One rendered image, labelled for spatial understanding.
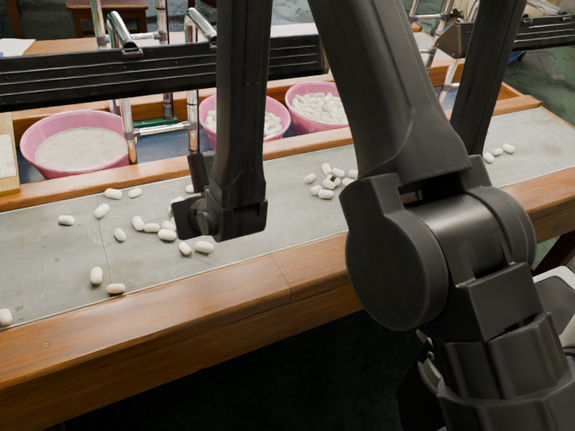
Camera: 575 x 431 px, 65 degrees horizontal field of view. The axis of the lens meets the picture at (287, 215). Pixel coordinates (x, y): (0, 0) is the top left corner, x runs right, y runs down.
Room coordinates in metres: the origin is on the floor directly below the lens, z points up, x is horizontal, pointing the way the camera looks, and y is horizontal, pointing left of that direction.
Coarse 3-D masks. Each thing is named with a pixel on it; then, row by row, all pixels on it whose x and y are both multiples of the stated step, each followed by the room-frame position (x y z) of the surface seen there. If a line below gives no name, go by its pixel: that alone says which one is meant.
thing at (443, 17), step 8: (416, 0) 1.56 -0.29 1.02; (448, 0) 1.64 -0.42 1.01; (416, 8) 1.56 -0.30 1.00; (448, 8) 1.64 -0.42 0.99; (408, 16) 1.56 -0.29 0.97; (416, 16) 1.57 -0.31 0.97; (424, 16) 1.60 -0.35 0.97; (432, 16) 1.61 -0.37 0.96; (440, 16) 1.63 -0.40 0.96; (440, 24) 1.64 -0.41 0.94; (440, 32) 1.64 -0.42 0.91; (432, 48) 1.64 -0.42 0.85; (432, 56) 1.64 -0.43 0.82; (424, 64) 1.65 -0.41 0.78
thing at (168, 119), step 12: (96, 0) 1.04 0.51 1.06; (156, 0) 1.12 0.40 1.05; (96, 12) 1.04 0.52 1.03; (96, 24) 1.03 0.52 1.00; (168, 24) 1.13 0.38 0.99; (96, 36) 1.04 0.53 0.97; (108, 36) 1.05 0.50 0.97; (132, 36) 1.08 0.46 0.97; (144, 36) 1.10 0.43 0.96; (156, 36) 1.11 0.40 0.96; (168, 36) 1.13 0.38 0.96; (168, 96) 1.12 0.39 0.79; (108, 108) 1.04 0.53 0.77; (168, 108) 1.12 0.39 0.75; (144, 120) 1.10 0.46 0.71; (156, 120) 1.11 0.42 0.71; (168, 120) 1.12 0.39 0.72; (168, 132) 1.11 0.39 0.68
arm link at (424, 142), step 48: (336, 0) 0.33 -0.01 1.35; (384, 0) 0.33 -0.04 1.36; (336, 48) 0.32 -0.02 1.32; (384, 48) 0.30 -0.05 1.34; (384, 96) 0.27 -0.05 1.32; (432, 96) 0.29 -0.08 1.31; (384, 144) 0.25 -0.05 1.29; (432, 144) 0.25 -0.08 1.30; (384, 192) 0.22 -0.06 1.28; (432, 192) 0.26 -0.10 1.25; (480, 192) 0.24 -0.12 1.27; (384, 240) 0.20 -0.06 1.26; (432, 240) 0.19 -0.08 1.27; (528, 240) 0.22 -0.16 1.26; (384, 288) 0.18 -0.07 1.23; (432, 288) 0.17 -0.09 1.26
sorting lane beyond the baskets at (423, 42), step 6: (414, 36) 2.05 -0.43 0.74; (420, 36) 2.06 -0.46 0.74; (426, 36) 2.08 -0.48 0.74; (420, 42) 1.99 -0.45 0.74; (426, 42) 2.00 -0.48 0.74; (420, 48) 1.92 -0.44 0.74; (426, 48) 1.94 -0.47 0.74; (426, 54) 1.87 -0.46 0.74; (438, 54) 1.89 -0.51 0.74; (444, 54) 1.90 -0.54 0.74
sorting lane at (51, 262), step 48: (528, 144) 1.27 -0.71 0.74; (144, 192) 0.76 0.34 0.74; (192, 192) 0.79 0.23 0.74; (288, 192) 0.85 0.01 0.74; (336, 192) 0.88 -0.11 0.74; (0, 240) 0.56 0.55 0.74; (48, 240) 0.58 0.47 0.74; (96, 240) 0.60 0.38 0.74; (144, 240) 0.62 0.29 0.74; (192, 240) 0.64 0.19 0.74; (240, 240) 0.66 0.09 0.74; (288, 240) 0.69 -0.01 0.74; (0, 288) 0.45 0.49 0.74; (48, 288) 0.47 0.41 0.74; (96, 288) 0.48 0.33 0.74; (144, 288) 0.50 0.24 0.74
